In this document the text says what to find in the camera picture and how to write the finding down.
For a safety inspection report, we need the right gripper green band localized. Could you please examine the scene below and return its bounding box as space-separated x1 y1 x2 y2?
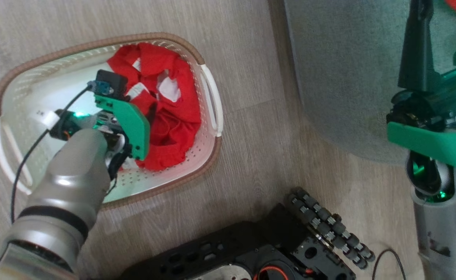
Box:
386 0 456 169

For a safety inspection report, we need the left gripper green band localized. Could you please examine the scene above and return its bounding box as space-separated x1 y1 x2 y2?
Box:
49 94 151 161

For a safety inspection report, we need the red garment with white patches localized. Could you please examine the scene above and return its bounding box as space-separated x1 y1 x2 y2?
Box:
107 42 202 172

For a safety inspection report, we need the white brown-rimmed laundry basket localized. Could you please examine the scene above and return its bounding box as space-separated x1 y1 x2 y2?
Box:
0 32 224 211

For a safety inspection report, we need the black roller omni wheel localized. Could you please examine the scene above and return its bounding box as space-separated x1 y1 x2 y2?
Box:
288 187 376 270

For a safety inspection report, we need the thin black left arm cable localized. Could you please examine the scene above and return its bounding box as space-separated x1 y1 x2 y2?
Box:
10 86 96 225

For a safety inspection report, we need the thin black floor cable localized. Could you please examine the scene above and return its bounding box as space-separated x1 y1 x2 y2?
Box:
371 248 407 280

